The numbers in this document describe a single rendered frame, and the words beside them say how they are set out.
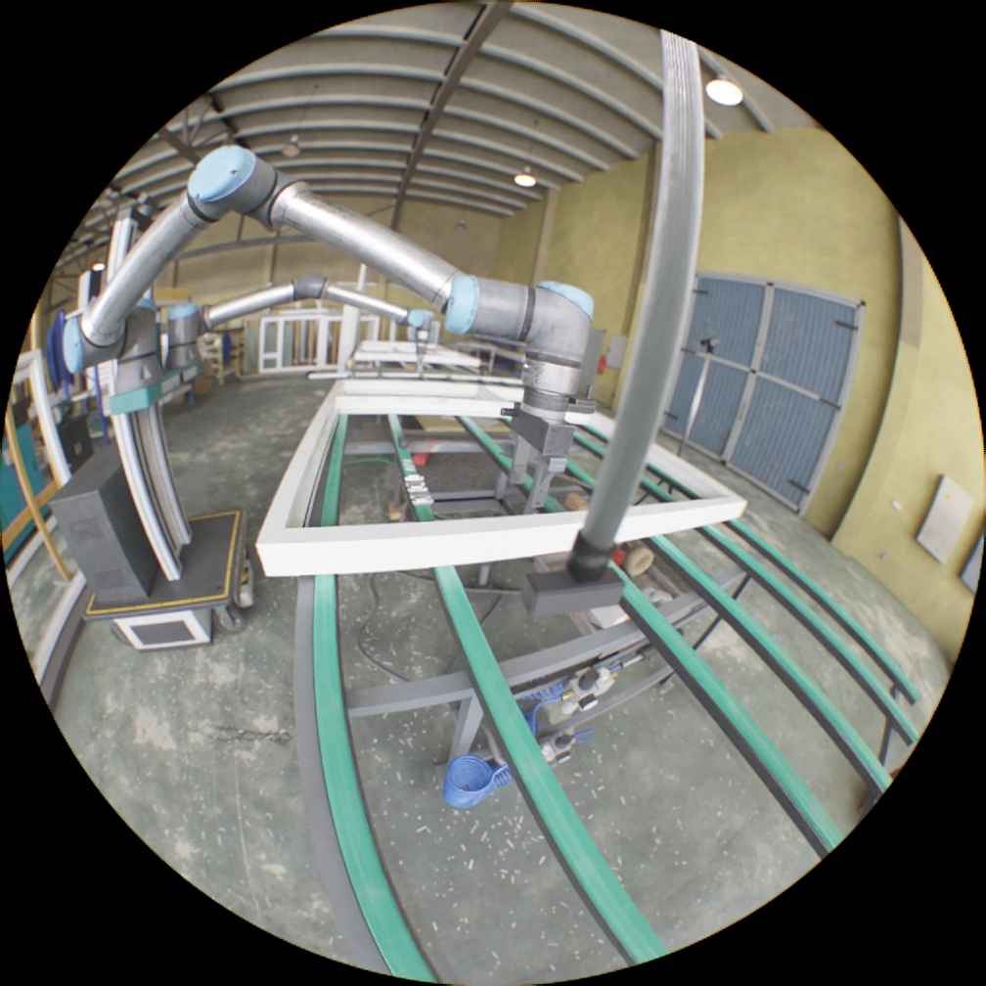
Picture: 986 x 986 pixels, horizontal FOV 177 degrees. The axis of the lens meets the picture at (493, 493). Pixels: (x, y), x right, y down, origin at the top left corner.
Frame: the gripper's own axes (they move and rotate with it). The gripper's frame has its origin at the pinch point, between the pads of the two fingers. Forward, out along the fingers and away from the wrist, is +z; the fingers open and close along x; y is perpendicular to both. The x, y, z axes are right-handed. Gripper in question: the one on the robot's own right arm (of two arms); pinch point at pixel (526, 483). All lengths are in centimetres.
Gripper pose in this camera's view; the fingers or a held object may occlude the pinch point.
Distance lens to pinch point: 57.4
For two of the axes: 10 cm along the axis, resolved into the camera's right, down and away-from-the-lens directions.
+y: -9.3, 0.3, -3.7
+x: 3.4, 4.9, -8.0
